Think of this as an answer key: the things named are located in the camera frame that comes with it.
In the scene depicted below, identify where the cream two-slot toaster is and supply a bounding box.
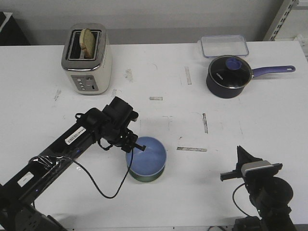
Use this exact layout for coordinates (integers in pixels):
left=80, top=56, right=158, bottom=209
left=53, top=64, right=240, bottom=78
left=61, top=23, right=112, bottom=95

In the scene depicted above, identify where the clear plastic food container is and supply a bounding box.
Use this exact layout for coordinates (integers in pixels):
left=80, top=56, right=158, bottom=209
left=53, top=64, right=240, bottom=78
left=198, top=35, right=249, bottom=58

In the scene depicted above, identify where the blue plastic bowl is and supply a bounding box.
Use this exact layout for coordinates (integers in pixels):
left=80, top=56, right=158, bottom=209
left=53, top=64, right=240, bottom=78
left=126, top=136, right=167, bottom=177

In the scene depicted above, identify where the toast slice in toaster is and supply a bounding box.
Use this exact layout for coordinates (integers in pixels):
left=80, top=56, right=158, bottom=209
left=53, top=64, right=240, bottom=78
left=79, top=28, right=95, bottom=59

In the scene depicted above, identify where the black object at left edge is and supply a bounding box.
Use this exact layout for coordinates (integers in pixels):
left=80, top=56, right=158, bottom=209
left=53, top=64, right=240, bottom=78
left=0, top=12, right=30, bottom=46

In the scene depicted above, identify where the glass pot lid blue knob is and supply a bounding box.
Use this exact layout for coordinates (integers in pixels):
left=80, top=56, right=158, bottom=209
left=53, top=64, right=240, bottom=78
left=209, top=55, right=252, bottom=89

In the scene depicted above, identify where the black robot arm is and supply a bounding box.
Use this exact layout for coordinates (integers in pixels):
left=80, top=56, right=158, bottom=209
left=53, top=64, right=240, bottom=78
left=0, top=106, right=145, bottom=231
left=220, top=146, right=296, bottom=231

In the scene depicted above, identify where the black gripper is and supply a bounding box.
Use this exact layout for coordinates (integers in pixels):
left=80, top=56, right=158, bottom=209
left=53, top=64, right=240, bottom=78
left=220, top=145, right=283, bottom=190
left=97, top=115, right=146, bottom=152

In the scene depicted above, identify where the white metal shelf upright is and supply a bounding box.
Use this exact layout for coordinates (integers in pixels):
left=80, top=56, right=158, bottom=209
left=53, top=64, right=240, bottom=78
left=263, top=0, right=298, bottom=41

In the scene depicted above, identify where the green plastic bowl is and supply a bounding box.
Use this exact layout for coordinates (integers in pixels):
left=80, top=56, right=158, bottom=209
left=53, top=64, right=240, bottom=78
left=129, top=167, right=165, bottom=182

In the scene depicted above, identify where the dark blue saucepan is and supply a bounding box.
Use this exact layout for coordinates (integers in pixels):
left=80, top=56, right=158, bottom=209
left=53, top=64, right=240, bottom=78
left=206, top=65, right=296, bottom=99

